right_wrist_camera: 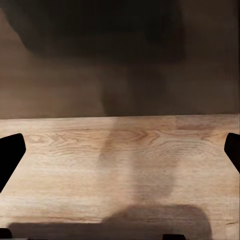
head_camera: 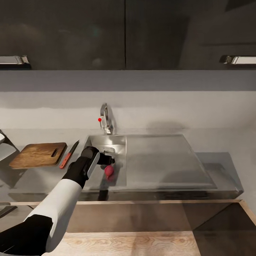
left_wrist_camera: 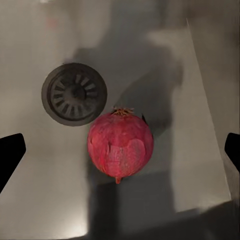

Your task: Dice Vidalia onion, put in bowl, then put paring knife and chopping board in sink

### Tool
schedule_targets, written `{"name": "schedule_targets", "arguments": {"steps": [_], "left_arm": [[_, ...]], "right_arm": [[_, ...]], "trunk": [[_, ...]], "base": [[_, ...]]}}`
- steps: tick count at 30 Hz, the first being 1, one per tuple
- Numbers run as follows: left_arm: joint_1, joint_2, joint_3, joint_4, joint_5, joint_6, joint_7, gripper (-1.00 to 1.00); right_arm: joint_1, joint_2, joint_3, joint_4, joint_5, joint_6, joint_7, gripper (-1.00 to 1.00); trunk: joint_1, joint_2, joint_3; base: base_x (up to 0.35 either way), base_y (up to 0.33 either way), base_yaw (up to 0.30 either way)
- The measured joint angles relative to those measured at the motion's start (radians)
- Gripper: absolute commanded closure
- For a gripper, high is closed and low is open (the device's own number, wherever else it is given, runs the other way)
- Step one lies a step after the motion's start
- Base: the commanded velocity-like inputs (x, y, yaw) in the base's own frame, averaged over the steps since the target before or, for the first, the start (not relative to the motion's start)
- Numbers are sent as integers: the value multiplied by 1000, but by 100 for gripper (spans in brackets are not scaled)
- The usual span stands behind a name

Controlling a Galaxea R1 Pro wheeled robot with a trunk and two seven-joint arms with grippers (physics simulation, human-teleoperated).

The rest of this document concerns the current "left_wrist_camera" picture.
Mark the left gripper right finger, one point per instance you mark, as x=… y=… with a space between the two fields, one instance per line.
x=232 y=148

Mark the drop in sink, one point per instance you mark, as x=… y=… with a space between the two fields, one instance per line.
x=174 y=62

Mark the vidalia onion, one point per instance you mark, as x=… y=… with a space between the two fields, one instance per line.
x=120 y=143

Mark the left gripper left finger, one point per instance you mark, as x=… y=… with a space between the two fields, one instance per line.
x=12 y=150

